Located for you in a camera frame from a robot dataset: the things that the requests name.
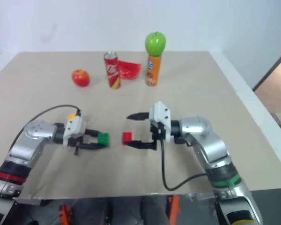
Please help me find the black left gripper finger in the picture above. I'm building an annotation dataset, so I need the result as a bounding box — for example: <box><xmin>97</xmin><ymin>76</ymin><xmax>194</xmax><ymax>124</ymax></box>
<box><xmin>80</xmin><ymin>142</ymin><xmax>109</xmax><ymax>151</ymax></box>
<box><xmin>84</xmin><ymin>129</ymin><xmax>102</xmax><ymax>138</ymax></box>

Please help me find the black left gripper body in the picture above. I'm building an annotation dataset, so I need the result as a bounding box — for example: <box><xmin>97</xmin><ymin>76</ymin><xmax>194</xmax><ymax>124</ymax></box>
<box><xmin>67</xmin><ymin>129</ymin><xmax>91</xmax><ymax>157</ymax></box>

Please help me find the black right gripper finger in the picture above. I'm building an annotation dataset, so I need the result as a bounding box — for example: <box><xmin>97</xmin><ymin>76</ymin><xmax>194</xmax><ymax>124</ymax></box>
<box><xmin>123</xmin><ymin>140</ymin><xmax>158</xmax><ymax>150</ymax></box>
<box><xmin>126</xmin><ymin>112</ymin><xmax>151</xmax><ymax>121</ymax></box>

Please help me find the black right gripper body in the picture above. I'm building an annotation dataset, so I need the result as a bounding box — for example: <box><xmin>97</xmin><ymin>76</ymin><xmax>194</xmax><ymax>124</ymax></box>
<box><xmin>150</xmin><ymin>120</ymin><xmax>166</xmax><ymax>142</ymax></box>

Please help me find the green cube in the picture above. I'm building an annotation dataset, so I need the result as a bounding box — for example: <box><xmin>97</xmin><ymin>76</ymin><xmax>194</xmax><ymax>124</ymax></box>
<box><xmin>97</xmin><ymin>132</ymin><xmax>111</xmax><ymax>148</ymax></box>

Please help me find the red cube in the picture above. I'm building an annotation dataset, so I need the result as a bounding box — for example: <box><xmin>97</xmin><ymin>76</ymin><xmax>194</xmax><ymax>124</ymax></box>
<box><xmin>122</xmin><ymin>132</ymin><xmax>133</xmax><ymax>146</ymax></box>

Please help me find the watermelon slice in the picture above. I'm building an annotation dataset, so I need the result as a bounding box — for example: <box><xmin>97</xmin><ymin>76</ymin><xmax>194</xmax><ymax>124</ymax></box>
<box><xmin>117</xmin><ymin>60</ymin><xmax>142</xmax><ymax>80</ymax></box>

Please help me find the orange chip can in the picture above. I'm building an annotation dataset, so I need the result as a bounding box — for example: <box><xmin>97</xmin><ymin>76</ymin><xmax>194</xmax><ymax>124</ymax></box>
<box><xmin>146</xmin><ymin>53</ymin><xmax>164</xmax><ymax>87</ymax></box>

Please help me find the red soda can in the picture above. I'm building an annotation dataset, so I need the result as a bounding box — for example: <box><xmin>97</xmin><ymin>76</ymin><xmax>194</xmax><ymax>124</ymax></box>
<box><xmin>104</xmin><ymin>51</ymin><xmax>122</xmax><ymax>90</ymax></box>

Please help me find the red apple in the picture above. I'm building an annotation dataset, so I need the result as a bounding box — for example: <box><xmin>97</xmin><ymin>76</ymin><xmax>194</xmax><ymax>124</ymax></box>
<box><xmin>71</xmin><ymin>68</ymin><xmax>91</xmax><ymax>88</ymax></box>

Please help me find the orange and black fixture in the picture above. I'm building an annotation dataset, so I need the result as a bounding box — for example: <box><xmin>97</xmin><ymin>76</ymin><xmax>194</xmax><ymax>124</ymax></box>
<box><xmin>167</xmin><ymin>195</ymin><xmax>180</xmax><ymax>225</ymax></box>
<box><xmin>58</xmin><ymin>202</ymin><xmax>74</xmax><ymax>225</ymax></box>

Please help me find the green apple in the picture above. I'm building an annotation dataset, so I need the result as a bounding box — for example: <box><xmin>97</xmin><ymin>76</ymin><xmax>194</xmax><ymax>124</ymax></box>
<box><xmin>144</xmin><ymin>31</ymin><xmax>167</xmax><ymax>57</ymax></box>

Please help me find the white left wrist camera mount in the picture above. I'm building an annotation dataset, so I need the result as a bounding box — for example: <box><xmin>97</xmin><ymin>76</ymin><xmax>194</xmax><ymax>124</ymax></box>
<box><xmin>62</xmin><ymin>116</ymin><xmax>88</xmax><ymax>149</ymax></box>

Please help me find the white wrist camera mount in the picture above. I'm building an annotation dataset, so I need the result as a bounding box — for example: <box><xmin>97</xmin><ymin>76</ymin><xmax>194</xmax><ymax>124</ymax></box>
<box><xmin>62</xmin><ymin>116</ymin><xmax>88</xmax><ymax>149</ymax></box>
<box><xmin>148</xmin><ymin>101</ymin><xmax>173</xmax><ymax>143</ymax></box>

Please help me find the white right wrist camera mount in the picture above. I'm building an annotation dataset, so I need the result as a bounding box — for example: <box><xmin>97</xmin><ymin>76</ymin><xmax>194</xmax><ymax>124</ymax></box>
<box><xmin>148</xmin><ymin>101</ymin><xmax>173</xmax><ymax>143</ymax></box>

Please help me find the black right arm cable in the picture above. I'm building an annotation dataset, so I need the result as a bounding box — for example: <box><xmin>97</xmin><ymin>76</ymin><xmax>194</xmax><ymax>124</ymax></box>
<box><xmin>160</xmin><ymin>138</ymin><xmax>209</xmax><ymax>191</ymax></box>

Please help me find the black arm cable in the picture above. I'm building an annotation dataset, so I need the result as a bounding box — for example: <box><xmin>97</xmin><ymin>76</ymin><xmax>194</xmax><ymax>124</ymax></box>
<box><xmin>13</xmin><ymin>104</ymin><xmax>82</xmax><ymax>146</ymax></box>
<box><xmin>160</xmin><ymin>138</ymin><xmax>209</xmax><ymax>191</ymax></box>

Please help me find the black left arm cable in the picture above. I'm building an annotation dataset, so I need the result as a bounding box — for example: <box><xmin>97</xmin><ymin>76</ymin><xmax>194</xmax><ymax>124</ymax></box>
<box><xmin>13</xmin><ymin>104</ymin><xmax>82</xmax><ymax>146</ymax></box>

